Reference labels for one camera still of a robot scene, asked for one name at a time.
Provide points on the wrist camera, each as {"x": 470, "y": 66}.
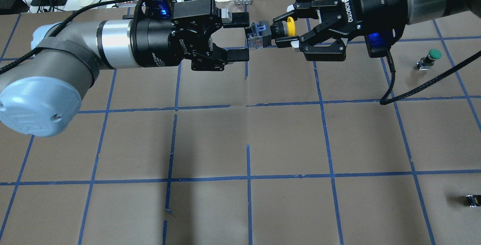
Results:
{"x": 378, "y": 43}
{"x": 155, "y": 9}

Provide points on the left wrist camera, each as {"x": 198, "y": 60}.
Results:
{"x": 155, "y": 9}

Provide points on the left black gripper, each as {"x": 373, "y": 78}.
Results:
{"x": 157, "y": 44}

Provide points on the yellow push button switch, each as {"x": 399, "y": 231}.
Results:
{"x": 261, "y": 34}

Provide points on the green push button switch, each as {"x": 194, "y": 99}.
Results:
{"x": 425, "y": 63}

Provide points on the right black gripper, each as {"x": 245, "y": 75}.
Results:
{"x": 370, "y": 6}

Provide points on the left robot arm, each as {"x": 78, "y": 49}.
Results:
{"x": 42, "y": 91}

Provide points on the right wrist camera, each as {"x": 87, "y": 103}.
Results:
{"x": 378, "y": 43}

